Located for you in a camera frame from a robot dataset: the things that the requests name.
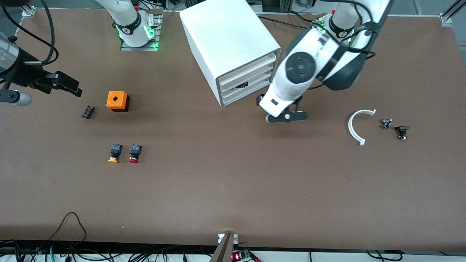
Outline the white drawer with notch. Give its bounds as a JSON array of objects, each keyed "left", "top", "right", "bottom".
[{"left": 220, "top": 65, "right": 274, "bottom": 98}]

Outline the red push button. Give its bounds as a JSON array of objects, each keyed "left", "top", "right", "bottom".
[{"left": 128, "top": 144, "right": 142, "bottom": 164}]

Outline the yellow push button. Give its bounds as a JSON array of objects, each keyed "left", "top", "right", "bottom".
[{"left": 108, "top": 144, "right": 123, "bottom": 163}]

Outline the white drawer cabinet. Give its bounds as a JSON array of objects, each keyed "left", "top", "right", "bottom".
[{"left": 179, "top": 0, "right": 281, "bottom": 108}]

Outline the orange box with hole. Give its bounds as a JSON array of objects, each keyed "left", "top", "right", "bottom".
[{"left": 106, "top": 91, "right": 130, "bottom": 112}]

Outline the circuit board with red light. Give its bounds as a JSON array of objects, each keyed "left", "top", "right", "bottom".
[{"left": 230, "top": 249, "right": 252, "bottom": 262}]

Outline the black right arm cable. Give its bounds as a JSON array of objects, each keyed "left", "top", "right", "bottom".
[{"left": 2, "top": 0, "right": 59, "bottom": 67}]

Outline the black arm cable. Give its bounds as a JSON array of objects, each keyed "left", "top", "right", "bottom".
[
  {"left": 2, "top": 0, "right": 59, "bottom": 67},
  {"left": 313, "top": 0, "right": 381, "bottom": 90}
]

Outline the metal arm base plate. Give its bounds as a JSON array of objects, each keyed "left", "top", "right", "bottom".
[{"left": 120, "top": 9, "right": 161, "bottom": 51}]

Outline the black cable on table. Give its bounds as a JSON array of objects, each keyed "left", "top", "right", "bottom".
[{"left": 257, "top": 15, "right": 313, "bottom": 29}]

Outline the white curved plastic bracket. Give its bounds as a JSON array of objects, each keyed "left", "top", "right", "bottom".
[{"left": 348, "top": 109, "right": 377, "bottom": 146}]

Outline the black looped cable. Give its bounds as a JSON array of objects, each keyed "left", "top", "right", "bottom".
[{"left": 48, "top": 212, "right": 87, "bottom": 255}]

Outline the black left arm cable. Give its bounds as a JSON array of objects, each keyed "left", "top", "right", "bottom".
[{"left": 313, "top": 0, "right": 381, "bottom": 90}]

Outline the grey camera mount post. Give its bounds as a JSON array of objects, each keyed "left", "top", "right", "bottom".
[{"left": 209, "top": 233, "right": 236, "bottom": 262}]

